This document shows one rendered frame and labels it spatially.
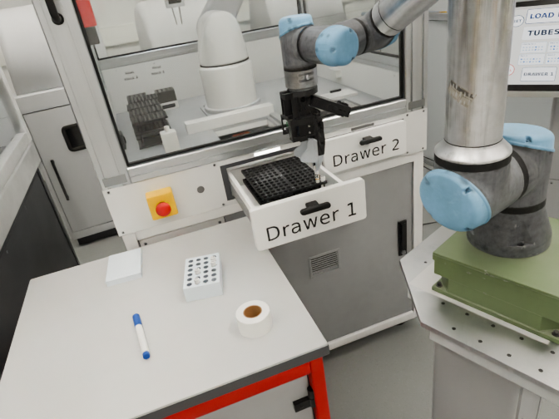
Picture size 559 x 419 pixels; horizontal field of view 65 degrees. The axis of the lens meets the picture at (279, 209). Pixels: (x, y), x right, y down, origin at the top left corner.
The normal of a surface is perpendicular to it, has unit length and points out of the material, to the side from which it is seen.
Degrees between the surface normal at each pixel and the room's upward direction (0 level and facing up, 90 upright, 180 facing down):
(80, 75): 90
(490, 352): 0
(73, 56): 90
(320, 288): 90
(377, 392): 0
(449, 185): 98
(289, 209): 90
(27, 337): 0
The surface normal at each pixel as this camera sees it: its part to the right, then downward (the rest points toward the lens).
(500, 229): -0.66, 0.17
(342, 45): 0.58, 0.33
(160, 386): -0.14, -0.87
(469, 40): -0.58, 0.47
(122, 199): 0.33, 0.41
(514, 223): -0.37, 0.21
